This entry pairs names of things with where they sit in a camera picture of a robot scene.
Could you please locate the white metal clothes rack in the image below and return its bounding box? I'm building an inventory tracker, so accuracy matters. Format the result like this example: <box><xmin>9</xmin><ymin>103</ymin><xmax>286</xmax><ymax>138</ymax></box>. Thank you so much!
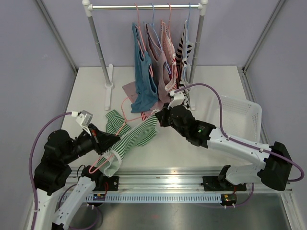
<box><xmin>82</xmin><ymin>0</ymin><xmax>208</xmax><ymax>110</ymax></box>

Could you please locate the white plastic laundry basket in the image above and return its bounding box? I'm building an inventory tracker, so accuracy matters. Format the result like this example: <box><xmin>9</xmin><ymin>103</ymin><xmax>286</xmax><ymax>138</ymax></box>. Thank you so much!
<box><xmin>205</xmin><ymin>95</ymin><xmax>262</xmax><ymax>142</ymax></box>

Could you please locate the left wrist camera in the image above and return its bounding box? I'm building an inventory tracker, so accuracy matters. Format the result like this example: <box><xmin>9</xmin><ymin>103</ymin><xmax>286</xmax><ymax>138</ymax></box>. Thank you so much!
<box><xmin>71</xmin><ymin>110</ymin><xmax>93</xmax><ymax>127</ymax></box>

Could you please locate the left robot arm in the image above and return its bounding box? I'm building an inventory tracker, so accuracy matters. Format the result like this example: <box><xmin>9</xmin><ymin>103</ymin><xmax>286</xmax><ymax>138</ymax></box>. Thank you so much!
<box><xmin>31</xmin><ymin>124</ymin><xmax>120</xmax><ymax>230</ymax></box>

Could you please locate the white slotted cable duct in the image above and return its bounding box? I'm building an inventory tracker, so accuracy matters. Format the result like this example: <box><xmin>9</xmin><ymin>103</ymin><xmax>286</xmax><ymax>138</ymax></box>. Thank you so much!
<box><xmin>83</xmin><ymin>194</ymin><xmax>222</xmax><ymax>203</ymax></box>

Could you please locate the black white striped tank top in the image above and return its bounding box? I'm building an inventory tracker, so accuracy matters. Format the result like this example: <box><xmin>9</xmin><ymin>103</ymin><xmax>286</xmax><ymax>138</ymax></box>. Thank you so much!
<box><xmin>167</xmin><ymin>21</ymin><xmax>194</xmax><ymax>111</ymax></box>

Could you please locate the mauve pink tank top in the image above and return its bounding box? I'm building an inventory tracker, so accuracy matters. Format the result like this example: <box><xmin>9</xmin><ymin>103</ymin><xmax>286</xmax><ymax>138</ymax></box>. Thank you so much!
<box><xmin>122</xmin><ymin>23</ymin><xmax>170</xmax><ymax>116</ymax></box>

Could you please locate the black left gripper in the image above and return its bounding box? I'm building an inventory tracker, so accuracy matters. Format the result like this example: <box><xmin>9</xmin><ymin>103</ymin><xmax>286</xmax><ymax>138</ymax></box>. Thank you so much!
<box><xmin>62</xmin><ymin>123</ymin><xmax>120</xmax><ymax>164</ymax></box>

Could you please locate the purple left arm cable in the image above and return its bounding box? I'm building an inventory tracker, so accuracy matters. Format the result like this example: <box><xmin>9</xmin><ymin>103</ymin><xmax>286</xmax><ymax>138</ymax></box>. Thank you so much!
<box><xmin>28</xmin><ymin>112</ymin><xmax>72</xmax><ymax>230</ymax></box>

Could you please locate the teal blue tank top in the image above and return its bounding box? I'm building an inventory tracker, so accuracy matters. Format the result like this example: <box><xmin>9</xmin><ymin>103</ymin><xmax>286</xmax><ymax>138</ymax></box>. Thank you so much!
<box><xmin>131</xmin><ymin>23</ymin><xmax>158</xmax><ymax>113</ymax></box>

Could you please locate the blue wire hanger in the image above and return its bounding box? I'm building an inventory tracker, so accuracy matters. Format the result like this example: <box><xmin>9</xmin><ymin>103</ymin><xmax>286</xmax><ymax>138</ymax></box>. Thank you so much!
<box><xmin>181</xmin><ymin>4</ymin><xmax>191</xmax><ymax>86</ymax></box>
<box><xmin>150</xmin><ymin>3</ymin><xmax>171</xmax><ymax>74</ymax></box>

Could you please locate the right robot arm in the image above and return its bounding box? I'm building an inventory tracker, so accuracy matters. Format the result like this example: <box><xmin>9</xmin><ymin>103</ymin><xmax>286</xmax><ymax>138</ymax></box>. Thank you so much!
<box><xmin>155</xmin><ymin>105</ymin><xmax>292</xmax><ymax>191</ymax></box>

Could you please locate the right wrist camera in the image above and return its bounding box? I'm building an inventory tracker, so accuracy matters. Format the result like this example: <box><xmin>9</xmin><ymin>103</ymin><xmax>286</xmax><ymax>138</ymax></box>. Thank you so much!
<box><xmin>167</xmin><ymin>90</ymin><xmax>185</xmax><ymax>109</ymax></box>

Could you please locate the red striped tank top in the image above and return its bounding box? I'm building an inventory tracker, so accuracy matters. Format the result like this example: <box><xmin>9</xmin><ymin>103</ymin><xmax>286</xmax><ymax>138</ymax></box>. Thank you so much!
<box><xmin>140</xmin><ymin>19</ymin><xmax>179</xmax><ymax>122</ymax></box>

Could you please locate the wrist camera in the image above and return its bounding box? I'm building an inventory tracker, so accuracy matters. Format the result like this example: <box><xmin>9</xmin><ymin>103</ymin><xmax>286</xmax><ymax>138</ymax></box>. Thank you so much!
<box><xmin>167</xmin><ymin>90</ymin><xmax>185</xmax><ymax>109</ymax></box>
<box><xmin>71</xmin><ymin>110</ymin><xmax>93</xmax><ymax>127</ymax></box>

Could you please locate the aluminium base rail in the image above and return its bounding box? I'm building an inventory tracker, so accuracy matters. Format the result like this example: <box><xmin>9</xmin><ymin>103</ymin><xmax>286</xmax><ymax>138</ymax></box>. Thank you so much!
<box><xmin>32</xmin><ymin>166</ymin><xmax>292</xmax><ymax>194</ymax></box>

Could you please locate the green striped tank top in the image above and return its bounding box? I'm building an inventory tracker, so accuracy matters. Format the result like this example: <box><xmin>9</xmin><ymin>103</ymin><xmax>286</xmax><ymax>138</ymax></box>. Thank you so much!
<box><xmin>96</xmin><ymin>110</ymin><xmax>158</xmax><ymax>177</ymax></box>

